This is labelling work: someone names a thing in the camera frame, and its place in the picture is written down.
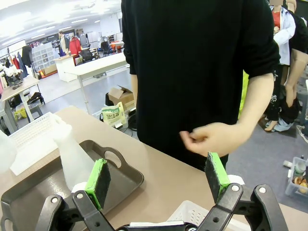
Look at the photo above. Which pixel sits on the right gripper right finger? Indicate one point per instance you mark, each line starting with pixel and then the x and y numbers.
pixel 216 178

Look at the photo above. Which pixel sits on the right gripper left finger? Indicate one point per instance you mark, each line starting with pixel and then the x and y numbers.
pixel 96 187

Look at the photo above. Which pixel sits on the translucent white conical flask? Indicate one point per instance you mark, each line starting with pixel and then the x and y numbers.
pixel 72 158

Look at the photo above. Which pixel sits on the white wide-cap plastic bottle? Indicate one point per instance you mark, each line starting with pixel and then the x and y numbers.
pixel 7 151

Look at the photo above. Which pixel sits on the person's left forearm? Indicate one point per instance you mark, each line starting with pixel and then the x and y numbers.
pixel 255 106

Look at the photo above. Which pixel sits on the person's left hand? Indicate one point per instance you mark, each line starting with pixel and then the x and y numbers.
pixel 214 139

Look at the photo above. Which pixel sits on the dark brown plastic tray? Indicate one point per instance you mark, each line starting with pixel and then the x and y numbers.
pixel 125 178

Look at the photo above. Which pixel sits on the white perforated plastic basket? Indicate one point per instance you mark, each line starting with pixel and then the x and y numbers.
pixel 31 139
pixel 190 211

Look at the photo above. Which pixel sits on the yellow printed paper bag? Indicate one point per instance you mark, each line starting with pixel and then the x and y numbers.
pixel 113 115

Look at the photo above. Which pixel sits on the clear plastic storage bin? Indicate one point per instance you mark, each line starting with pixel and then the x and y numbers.
pixel 298 178

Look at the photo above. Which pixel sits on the yellow garment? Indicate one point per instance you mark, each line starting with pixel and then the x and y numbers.
pixel 243 96

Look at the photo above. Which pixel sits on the open cardboard box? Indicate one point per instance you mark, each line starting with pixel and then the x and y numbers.
pixel 121 96

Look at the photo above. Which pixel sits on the black printed garment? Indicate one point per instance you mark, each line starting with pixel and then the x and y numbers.
pixel 281 96

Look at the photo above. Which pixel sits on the person in black sweater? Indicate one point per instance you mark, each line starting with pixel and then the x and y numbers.
pixel 192 72

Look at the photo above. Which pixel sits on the long white table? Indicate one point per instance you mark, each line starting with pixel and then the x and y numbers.
pixel 96 66

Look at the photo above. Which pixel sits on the white counter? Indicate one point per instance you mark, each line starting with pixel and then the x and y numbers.
pixel 65 68

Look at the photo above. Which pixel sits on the wooden top desk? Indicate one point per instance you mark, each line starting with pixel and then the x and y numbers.
pixel 19 86

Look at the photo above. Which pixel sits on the white drawer unit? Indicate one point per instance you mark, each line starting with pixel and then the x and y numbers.
pixel 43 55

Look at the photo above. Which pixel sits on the mannequin in red jacket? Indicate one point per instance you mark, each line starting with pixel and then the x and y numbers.
pixel 75 45

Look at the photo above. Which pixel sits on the mannequin in beige jacket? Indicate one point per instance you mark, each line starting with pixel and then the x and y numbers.
pixel 63 43

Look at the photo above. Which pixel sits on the mannequin red top blue shirt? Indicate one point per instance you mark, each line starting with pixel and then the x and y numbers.
pixel 282 31

